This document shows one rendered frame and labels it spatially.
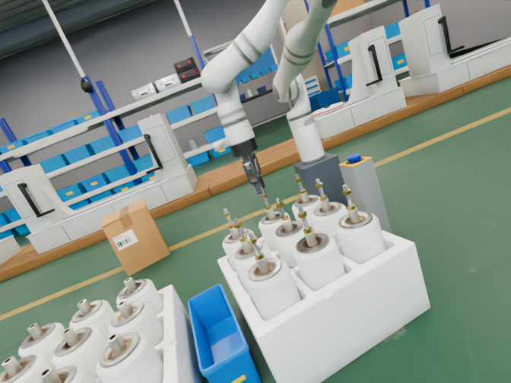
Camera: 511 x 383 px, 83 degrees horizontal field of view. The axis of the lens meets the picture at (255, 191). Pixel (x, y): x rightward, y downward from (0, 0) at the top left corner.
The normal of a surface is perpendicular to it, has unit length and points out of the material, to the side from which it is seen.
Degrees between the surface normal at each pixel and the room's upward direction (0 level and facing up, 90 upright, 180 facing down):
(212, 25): 90
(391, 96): 90
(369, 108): 90
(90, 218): 90
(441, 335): 0
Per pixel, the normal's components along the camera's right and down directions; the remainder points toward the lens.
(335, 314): 0.32, 0.15
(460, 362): -0.36, -0.90
